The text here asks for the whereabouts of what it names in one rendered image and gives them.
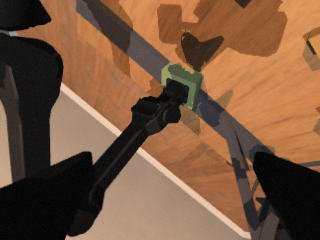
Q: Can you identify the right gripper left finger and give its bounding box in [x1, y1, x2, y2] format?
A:
[0, 151, 93, 240]

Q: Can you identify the black metal overhead frame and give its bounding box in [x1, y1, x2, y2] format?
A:
[221, 118, 279, 240]

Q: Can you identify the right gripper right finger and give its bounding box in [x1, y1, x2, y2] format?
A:
[253, 152, 320, 240]

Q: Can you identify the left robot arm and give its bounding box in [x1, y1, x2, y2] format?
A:
[0, 0, 189, 237]

